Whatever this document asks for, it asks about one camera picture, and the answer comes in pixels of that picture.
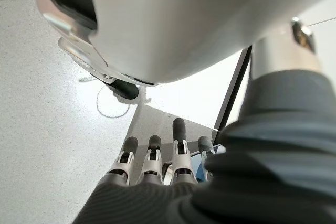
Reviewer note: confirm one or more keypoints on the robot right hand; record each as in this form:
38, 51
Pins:
236, 182

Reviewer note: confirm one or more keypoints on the black robot right foot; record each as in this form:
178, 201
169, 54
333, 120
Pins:
123, 89

